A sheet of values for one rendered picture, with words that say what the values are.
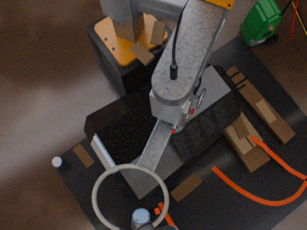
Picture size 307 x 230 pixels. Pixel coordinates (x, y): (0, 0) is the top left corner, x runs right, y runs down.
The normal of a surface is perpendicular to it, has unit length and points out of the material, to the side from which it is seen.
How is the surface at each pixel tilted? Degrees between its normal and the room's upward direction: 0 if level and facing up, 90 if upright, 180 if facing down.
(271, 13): 34
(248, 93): 0
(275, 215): 0
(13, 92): 0
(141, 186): 45
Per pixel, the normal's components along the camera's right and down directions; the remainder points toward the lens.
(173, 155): 0.39, 0.34
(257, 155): -0.04, -0.29
